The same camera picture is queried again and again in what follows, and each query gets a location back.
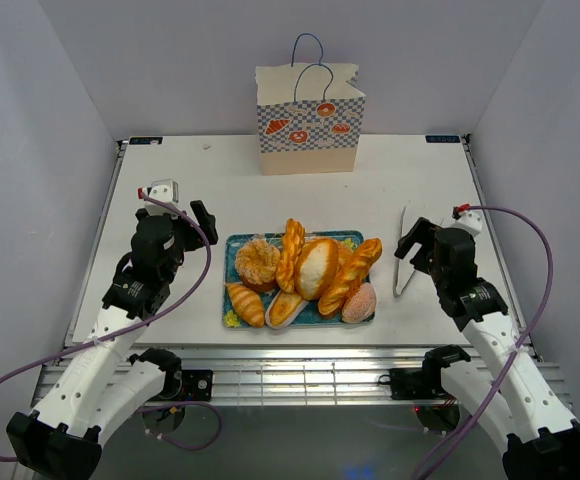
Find long braided bread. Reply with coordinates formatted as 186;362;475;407
317;238;383;318

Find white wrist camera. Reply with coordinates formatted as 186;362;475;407
138;179;179;216
451;204;483;237

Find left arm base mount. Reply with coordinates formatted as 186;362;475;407
177;369;214;402

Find aluminium frame rail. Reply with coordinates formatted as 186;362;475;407
32;347;571;407

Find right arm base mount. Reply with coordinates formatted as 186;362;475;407
377;368;438;400

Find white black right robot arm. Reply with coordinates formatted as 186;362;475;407
395;209;580;479

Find teal floral tray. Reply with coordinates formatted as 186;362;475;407
222;230;364;329

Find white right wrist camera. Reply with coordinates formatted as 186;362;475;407
451;204;483;237

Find white powdered oval bread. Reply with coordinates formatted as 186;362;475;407
294;238;339;301

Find twisted bread stick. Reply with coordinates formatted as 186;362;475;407
275;218;305;293

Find striped croissant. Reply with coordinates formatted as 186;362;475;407
225;283;265;328

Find pink sugared bun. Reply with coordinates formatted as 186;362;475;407
341;282;377;324

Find sugared round bun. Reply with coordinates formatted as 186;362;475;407
235;238;281;293

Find metal tongs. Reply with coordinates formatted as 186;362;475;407
393;206;421;298

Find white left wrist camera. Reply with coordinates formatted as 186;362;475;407
138;179;179;216

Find flat baguette bread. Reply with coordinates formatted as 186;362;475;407
265;290;309;329

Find checkered paper bag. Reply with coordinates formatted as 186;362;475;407
255;52;366;175

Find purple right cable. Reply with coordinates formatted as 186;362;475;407
409;204;555;480

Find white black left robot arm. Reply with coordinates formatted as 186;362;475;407
6;199;218;479

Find twisted ring doughnut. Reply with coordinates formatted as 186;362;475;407
336;240;353;269

